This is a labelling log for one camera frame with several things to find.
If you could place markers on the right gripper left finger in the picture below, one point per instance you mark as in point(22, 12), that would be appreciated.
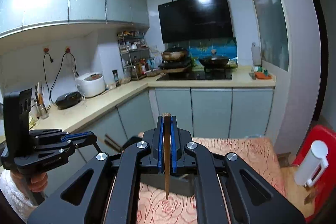
point(143, 157)

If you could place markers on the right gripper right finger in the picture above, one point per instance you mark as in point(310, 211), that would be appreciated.
point(190, 157)

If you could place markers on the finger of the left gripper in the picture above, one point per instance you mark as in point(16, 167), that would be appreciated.
point(78, 136)
point(84, 143)

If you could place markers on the dark chopstick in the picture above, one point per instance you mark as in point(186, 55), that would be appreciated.
point(112, 144)

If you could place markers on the light tan chopstick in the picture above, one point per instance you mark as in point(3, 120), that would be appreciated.
point(166, 142)

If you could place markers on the white fuzzy sleeve forearm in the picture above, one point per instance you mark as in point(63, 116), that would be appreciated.
point(22, 206)

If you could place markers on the glass jar with utensils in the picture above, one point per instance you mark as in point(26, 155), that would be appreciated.
point(39, 101)

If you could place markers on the person left hand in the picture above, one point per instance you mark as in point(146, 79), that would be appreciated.
point(37, 183)

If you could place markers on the dark green utensil holder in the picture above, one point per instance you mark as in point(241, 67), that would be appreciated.
point(180, 184)

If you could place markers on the black electric griddle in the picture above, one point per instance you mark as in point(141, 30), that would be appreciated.
point(68, 100)

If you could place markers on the white rice cooker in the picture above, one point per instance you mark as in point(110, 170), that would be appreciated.
point(91, 84)

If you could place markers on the pepper grinder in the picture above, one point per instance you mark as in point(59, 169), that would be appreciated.
point(116, 78)

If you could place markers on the black glass cooktop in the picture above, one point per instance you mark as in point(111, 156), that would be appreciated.
point(198, 75)

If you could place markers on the metal spice rack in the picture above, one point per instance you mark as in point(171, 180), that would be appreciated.
point(134, 54)

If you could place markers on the black wok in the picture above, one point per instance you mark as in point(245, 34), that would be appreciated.
point(214, 62)

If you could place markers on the brown clay pot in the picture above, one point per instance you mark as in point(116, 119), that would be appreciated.
point(174, 53)

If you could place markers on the orange cloth on counter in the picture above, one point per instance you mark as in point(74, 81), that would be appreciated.
point(262, 76)

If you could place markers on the white electric kettle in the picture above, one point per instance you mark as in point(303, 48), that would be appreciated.
point(313, 165)

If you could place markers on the white plastic jug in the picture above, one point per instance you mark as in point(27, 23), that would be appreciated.
point(256, 55)

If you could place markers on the red plastic chair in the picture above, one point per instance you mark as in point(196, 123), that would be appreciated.
point(326, 183)

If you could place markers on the black range hood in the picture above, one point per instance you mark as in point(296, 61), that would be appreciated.
point(185, 20)

